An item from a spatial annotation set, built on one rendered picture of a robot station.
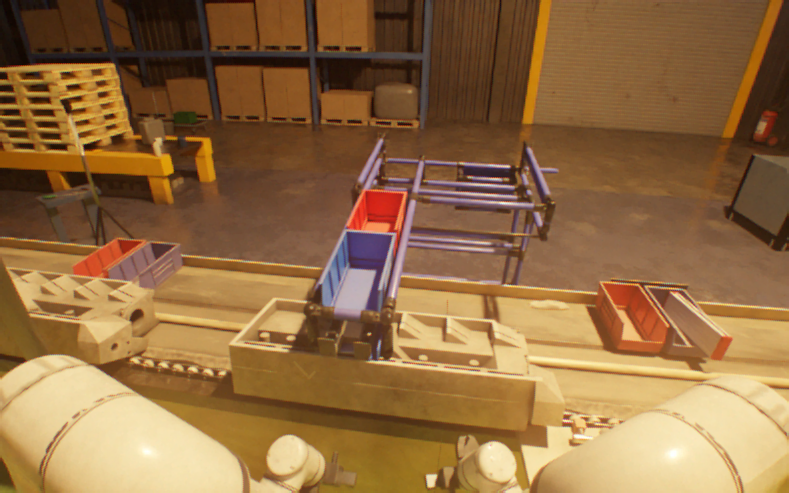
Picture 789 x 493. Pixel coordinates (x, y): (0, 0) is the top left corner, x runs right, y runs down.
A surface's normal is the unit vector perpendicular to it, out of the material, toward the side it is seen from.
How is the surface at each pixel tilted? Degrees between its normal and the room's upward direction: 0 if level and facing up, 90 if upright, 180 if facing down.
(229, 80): 90
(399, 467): 90
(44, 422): 26
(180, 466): 47
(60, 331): 80
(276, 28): 90
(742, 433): 17
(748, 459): 39
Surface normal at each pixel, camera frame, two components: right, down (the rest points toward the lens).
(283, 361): -0.13, 0.30
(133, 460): 0.38, -0.59
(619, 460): -0.56, -0.75
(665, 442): -0.17, -0.91
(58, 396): -0.03, -0.84
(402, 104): -0.10, 0.51
